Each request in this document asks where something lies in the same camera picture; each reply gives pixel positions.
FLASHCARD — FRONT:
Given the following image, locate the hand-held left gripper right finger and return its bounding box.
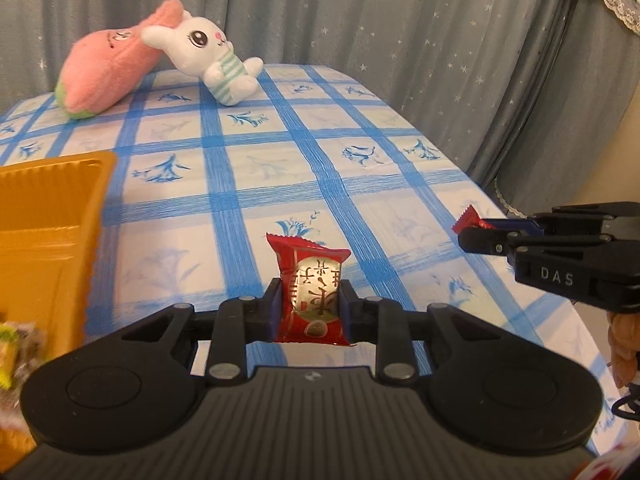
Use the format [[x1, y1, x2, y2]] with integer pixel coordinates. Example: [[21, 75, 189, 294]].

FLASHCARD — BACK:
[[340, 281, 506, 386]]

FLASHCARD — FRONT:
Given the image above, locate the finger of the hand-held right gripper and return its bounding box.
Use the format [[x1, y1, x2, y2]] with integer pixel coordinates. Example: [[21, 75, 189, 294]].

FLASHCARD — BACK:
[[479, 202, 640, 237], [459, 227, 614, 261]]

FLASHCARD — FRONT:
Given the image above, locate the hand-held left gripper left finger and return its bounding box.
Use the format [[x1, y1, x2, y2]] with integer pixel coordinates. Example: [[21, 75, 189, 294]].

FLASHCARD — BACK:
[[120, 278, 283, 386]]

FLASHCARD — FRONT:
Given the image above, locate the small red snack packet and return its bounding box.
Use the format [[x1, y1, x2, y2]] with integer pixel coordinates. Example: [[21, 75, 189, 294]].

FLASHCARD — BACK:
[[452, 206, 497, 233]]

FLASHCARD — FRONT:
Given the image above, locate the red snack packet gold circle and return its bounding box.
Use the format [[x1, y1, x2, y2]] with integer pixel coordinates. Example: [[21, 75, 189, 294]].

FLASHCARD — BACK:
[[266, 232, 352, 347]]

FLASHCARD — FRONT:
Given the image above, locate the brown snack packet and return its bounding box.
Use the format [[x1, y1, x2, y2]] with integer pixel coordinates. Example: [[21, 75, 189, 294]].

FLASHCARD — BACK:
[[14, 322, 52, 396]]

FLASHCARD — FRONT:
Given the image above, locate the orange plastic tray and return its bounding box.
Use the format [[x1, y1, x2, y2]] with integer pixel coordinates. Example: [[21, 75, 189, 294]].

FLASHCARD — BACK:
[[0, 151, 118, 466]]

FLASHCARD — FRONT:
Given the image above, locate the yellow green snack packet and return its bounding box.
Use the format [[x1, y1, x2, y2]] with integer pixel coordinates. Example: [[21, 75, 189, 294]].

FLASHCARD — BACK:
[[0, 322, 22, 392]]

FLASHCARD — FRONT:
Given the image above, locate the person's right hand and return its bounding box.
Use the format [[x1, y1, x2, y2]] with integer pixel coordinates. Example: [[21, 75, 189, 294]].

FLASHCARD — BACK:
[[606, 312, 640, 389]]

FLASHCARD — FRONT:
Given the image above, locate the lace-trimmed blue fabric cover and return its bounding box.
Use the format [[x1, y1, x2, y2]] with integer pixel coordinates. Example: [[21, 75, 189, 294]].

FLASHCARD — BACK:
[[492, 0, 640, 217]]

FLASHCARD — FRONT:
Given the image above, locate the blue checked tablecloth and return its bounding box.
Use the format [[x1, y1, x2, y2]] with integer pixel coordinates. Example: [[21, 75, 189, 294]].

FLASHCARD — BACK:
[[0, 63, 633, 466]]

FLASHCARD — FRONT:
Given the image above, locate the red white patterned cloth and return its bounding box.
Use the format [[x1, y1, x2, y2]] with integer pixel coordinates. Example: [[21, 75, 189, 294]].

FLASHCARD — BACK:
[[575, 439, 640, 480]]

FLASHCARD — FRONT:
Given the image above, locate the white bunny plush toy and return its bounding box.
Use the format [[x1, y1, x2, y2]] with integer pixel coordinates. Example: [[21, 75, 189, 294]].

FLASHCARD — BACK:
[[140, 10, 265, 107]]

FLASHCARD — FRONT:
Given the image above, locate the blue-grey star curtain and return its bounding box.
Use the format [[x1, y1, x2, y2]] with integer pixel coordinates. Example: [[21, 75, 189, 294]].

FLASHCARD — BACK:
[[0, 0, 586, 188]]

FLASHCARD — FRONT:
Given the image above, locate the pink plush toy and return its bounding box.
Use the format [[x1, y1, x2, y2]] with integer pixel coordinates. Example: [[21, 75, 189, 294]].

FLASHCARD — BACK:
[[55, 0, 186, 121]]

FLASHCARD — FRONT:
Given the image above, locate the black cable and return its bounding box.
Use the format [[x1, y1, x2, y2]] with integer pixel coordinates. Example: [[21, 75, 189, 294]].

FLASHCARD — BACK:
[[612, 392, 640, 422]]

